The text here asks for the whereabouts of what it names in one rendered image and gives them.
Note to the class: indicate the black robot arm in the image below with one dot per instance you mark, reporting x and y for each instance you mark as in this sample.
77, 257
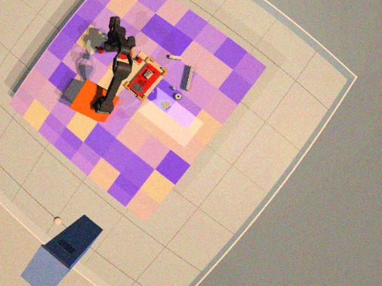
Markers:
121, 70

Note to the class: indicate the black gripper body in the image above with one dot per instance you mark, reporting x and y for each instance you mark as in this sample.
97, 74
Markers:
131, 43

